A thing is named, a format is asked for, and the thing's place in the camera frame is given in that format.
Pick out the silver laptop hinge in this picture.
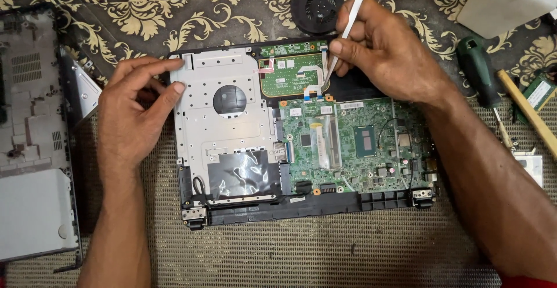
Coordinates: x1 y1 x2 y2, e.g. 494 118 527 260
411 188 436 210
181 205 209 231

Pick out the silver optical drive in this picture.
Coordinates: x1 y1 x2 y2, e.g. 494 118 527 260
58 46 103 128

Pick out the wooden stick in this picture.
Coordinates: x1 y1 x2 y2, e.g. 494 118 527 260
496 69 557 161

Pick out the white plastic pry tool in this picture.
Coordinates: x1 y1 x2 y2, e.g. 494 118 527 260
323 0 375 84

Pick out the black round cooling fan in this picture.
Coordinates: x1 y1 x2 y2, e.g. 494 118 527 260
290 0 350 36

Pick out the black gold patterned cloth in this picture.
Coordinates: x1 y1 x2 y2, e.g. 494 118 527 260
0 0 557 121

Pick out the white flat ribbon cable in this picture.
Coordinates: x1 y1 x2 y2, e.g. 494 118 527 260
297 64 325 100

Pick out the black glossy foil sheet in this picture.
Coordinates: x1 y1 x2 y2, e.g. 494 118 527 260
207 150 282 200

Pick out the processor chip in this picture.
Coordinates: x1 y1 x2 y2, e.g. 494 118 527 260
353 125 378 158

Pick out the beige woven mat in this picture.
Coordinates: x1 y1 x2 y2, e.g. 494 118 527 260
3 96 557 288

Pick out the green-handled screwdriver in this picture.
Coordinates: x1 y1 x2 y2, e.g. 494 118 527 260
455 35 517 150

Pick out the silver drive bracket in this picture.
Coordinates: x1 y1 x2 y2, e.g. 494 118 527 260
511 147 545 189

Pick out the grey flat panel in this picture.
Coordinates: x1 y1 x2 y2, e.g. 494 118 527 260
456 0 557 40

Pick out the grey laptop bottom cover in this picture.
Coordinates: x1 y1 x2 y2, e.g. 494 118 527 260
0 3 84 274

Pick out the green touchpad circuit board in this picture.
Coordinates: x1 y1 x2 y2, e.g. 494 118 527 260
259 53 330 99

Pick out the black laptop base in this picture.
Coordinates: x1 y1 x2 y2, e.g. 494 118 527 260
167 35 441 231

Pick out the person's right hand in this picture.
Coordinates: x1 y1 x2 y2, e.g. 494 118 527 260
328 0 457 107

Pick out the silver metal keyboard plate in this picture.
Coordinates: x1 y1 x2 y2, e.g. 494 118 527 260
170 47 280 198

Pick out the loose green memory module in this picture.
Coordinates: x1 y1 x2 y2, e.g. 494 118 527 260
515 73 557 126

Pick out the narrow green button board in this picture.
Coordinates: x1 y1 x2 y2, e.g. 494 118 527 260
260 41 328 58

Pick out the green laptop motherboard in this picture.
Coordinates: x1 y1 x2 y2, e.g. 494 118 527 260
278 97 438 195

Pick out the person's red clothing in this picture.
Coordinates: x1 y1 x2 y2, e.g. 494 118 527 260
500 272 557 288

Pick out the person's left hand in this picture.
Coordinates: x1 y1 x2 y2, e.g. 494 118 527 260
97 56 187 172

